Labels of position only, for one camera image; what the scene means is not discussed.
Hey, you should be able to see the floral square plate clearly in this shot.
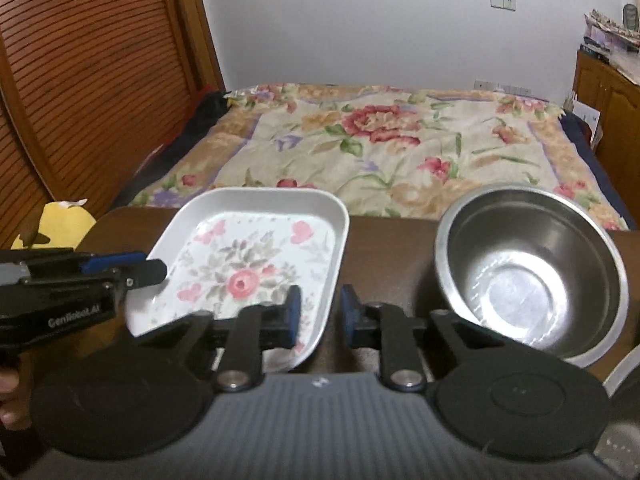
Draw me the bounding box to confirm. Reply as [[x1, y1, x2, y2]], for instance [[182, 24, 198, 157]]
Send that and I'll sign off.
[[125, 188, 349, 373]]

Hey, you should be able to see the left hand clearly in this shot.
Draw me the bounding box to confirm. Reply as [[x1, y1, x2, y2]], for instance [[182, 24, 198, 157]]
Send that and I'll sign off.
[[0, 353, 34, 431]]

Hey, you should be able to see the yellow plush toy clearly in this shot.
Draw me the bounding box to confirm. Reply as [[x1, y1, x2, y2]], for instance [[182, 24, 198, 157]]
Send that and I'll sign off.
[[11, 198, 96, 249]]

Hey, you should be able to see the large steel bowl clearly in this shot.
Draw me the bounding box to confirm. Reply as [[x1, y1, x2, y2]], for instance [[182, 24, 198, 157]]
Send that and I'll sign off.
[[594, 347, 640, 479]]

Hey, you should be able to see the small steel bowl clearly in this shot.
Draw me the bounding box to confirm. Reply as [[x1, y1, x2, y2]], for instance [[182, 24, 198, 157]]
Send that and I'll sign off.
[[434, 183, 629, 368]]

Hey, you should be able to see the dark clothing on bed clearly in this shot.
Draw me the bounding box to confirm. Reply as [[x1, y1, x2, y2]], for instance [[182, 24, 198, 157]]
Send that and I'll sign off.
[[170, 91, 229, 158]]

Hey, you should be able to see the wooden louvered wardrobe door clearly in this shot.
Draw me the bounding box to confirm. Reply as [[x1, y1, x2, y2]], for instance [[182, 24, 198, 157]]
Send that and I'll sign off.
[[1, 0, 224, 246]]

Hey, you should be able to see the floral bed quilt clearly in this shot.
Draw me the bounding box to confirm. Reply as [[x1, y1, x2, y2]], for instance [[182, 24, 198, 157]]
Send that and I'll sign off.
[[117, 84, 636, 230]]

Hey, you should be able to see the wooden sideboard cabinet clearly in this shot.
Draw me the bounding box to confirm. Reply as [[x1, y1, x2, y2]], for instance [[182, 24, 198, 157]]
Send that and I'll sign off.
[[573, 50, 639, 195]]

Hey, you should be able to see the wall power outlet strip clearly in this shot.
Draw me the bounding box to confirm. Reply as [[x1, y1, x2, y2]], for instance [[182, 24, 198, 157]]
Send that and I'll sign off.
[[474, 79, 532, 96]]

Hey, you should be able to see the white wall switch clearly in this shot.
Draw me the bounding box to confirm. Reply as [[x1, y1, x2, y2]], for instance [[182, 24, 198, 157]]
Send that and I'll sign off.
[[490, 0, 516, 12]]

